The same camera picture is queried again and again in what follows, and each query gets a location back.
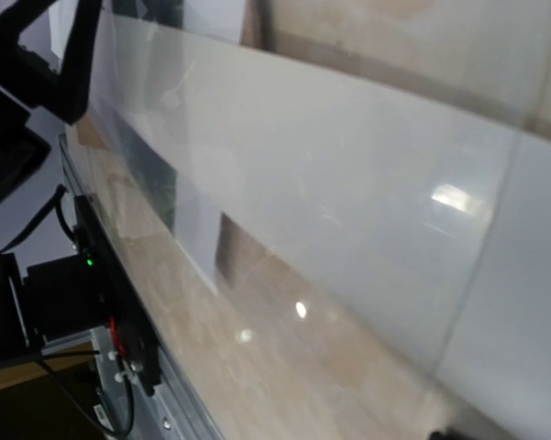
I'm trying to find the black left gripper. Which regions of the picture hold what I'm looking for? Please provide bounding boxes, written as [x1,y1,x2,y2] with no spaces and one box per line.
[0,0,102,203]

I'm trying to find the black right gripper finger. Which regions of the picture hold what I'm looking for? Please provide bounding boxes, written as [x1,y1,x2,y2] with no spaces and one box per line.
[428,428,468,440]

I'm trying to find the white mat board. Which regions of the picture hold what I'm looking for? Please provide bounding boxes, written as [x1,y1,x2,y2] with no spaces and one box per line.
[50,0,551,440]

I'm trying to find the aluminium front rail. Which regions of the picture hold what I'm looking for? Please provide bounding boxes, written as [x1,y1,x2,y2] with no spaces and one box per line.
[58,134,223,439]

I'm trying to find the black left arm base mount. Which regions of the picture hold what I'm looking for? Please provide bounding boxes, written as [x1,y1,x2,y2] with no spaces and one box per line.
[74,195,161,397]

